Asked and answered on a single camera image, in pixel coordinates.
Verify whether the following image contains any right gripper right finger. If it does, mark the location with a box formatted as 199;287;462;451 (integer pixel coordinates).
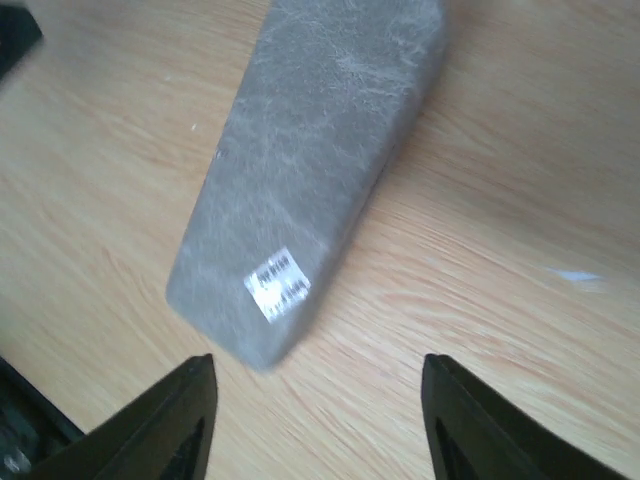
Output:
421;354;624;479

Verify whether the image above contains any black aluminium frame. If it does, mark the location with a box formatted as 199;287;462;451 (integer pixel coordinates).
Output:
0;358;84;479

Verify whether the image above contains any grey glasses case green lining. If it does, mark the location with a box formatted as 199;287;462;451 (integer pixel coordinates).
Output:
166;1;448;371

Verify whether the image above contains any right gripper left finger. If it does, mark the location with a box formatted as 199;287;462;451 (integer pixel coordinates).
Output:
24;354;218;479

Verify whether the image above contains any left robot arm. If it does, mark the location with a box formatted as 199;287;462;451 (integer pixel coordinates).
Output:
0;3;43;81

